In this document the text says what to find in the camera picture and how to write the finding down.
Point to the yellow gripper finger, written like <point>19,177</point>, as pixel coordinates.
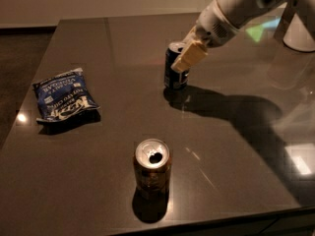
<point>191,38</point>
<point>193,52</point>

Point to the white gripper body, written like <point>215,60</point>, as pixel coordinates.
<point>214,31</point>

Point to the blue pepsi can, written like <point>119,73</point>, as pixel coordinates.
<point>172,79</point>

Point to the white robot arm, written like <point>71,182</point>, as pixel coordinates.
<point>300,35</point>

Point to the orange soda can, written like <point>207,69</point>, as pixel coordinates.
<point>152,167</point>

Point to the blue potato chip bag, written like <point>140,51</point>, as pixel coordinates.
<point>63,96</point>

